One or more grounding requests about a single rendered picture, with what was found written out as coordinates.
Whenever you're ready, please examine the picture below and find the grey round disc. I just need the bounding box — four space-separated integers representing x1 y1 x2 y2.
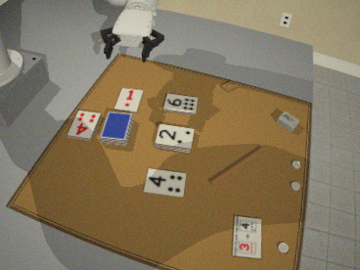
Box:
278 243 289 253
292 182 300 191
292 160 300 168

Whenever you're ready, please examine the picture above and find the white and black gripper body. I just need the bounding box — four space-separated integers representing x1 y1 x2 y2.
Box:
112 4 155 48

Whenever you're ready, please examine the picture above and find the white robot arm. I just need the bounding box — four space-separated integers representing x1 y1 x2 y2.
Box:
0 0 158 87

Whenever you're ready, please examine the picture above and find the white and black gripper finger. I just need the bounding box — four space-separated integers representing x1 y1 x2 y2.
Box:
142 30 164 63
101 27 121 59

